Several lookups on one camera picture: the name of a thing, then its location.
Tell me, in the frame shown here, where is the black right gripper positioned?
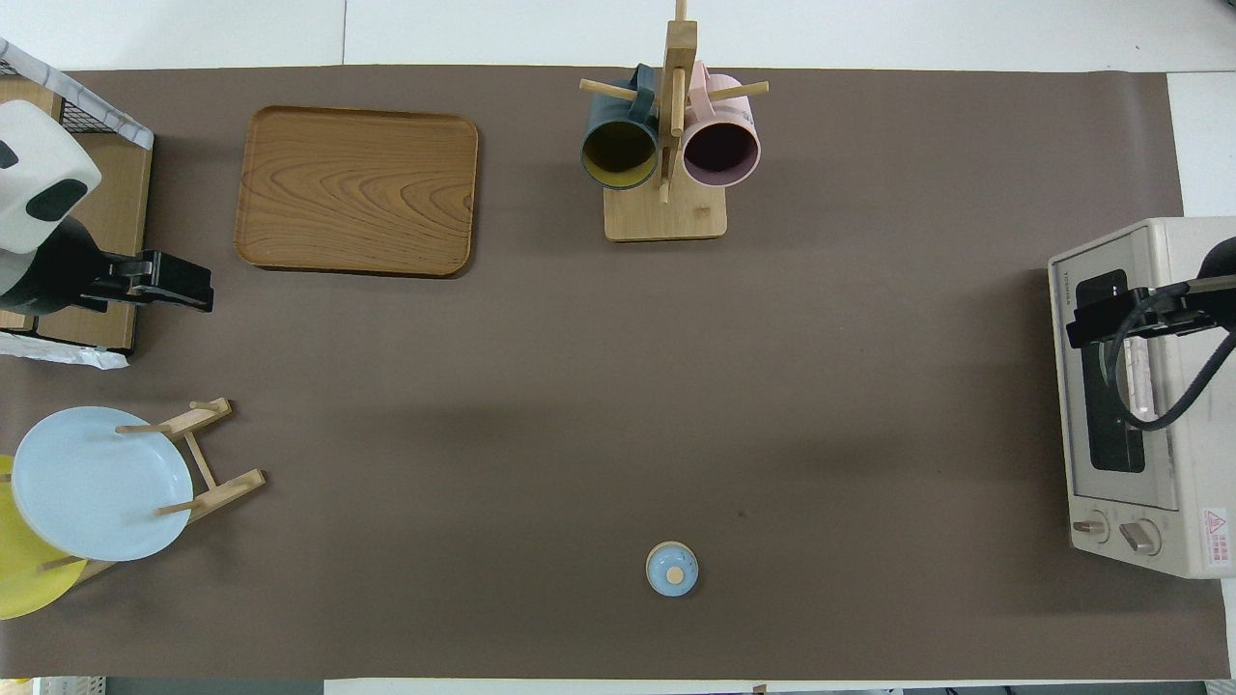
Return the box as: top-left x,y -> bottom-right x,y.
1065,275 -> 1236,350

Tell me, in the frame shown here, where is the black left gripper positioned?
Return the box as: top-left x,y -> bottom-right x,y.
79,251 -> 215,314

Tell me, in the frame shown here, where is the glass oven door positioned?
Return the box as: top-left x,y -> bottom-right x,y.
1050,230 -> 1184,513

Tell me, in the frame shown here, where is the beige toaster oven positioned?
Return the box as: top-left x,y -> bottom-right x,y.
1048,217 -> 1236,580

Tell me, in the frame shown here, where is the wooden shelf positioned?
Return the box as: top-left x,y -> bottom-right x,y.
0,77 -> 154,353

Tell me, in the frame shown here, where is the wooden box with mesh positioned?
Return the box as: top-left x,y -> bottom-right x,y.
0,58 -> 155,358

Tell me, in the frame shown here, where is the wooden serving tray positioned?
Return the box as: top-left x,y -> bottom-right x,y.
234,105 -> 480,278

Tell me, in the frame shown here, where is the wooden plate rack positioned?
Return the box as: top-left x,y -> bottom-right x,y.
39,397 -> 267,585

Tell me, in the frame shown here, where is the light blue plate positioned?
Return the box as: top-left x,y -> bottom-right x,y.
12,406 -> 194,562

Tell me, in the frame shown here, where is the yellow plate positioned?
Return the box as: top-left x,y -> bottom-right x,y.
0,454 -> 88,620

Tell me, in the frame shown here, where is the pink mug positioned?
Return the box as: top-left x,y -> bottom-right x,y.
682,61 -> 763,189

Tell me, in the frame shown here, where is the wooden mug tree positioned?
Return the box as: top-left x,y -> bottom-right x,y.
579,0 -> 771,242

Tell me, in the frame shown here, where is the brown table mat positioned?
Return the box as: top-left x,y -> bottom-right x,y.
0,66 -> 1232,680

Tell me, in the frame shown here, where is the dark blue mug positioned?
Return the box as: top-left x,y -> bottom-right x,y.
580,65 -> 662,191

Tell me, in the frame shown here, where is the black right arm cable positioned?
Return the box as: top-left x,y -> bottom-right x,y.
1106,285 -> 1236,431

